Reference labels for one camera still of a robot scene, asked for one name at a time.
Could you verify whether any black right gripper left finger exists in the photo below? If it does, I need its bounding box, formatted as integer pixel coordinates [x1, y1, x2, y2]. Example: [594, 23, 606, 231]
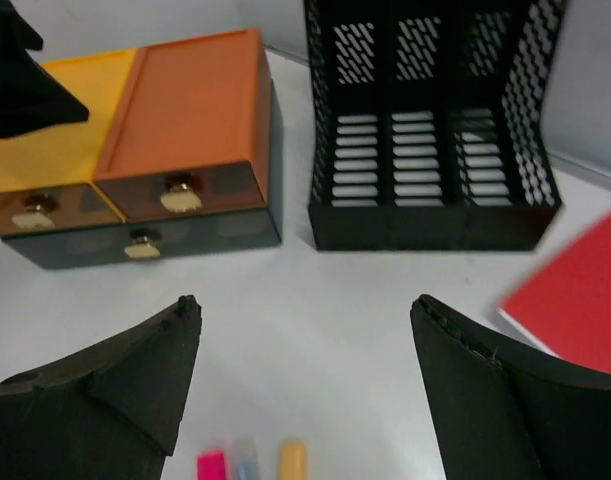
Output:
[0, 295, 202, 480]

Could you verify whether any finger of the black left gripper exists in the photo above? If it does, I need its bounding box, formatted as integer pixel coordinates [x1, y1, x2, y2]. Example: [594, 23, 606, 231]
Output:
[0, 1, 89, 139]

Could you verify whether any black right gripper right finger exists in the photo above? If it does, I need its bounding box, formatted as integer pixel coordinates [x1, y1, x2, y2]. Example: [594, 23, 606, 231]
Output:
[410, 294, 611, 479]

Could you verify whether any pink highlighter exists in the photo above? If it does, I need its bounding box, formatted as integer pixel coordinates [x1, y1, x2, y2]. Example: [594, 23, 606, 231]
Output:
[196, 450, 228, 480]

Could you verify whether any blue highlighter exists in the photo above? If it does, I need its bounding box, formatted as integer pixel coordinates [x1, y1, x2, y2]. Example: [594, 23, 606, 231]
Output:
[229, 437, 260, 480]

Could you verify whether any light orange highlighter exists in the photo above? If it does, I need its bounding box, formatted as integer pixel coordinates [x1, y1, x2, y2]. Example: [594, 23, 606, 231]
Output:
[278, 439, 308, 480]

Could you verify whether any red notebook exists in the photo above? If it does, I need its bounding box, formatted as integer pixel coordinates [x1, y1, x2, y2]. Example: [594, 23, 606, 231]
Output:
[498, 212, 611, 374]

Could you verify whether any orange yellow drawer organizer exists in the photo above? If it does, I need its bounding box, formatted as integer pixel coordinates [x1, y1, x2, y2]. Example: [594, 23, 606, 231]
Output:
[0, 29, 283, 270]

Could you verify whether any black mesh file rack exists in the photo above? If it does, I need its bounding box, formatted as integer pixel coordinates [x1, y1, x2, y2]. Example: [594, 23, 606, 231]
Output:
[304, 0, 567, 251]

